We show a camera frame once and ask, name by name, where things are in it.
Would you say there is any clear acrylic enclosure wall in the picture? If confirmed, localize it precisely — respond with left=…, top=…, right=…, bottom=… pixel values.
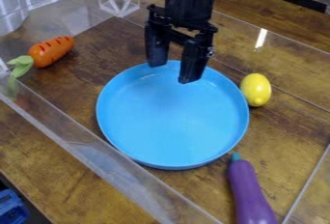
left=0, top=59, right=224, bottom=224

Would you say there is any blue plastic box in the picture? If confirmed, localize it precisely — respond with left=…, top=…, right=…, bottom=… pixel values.
left=0, top=189, right=30, bottom=224

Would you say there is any orange toy carrot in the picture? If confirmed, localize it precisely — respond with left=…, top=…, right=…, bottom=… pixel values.
left=9, top=36, right=75, bottom=78

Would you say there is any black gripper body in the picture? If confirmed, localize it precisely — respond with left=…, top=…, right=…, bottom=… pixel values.
left=145, top=0, right=220, bottom=47

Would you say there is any purple toy eggplant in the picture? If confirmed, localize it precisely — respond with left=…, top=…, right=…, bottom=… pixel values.
left=229, top=153, right=279, bottom=224

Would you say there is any yellow toy lemon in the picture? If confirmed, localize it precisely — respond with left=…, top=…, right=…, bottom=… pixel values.
left=240, top=73, right=273, bottom=107

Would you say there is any blue round plate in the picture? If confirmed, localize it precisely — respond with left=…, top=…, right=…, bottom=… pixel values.
left=95, top=61, right=250, bottom=170

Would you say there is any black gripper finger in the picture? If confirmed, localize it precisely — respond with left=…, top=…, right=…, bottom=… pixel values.
left=145, top=22, right=169, bottom=68
left=178, top=33, right=213, bottom=84

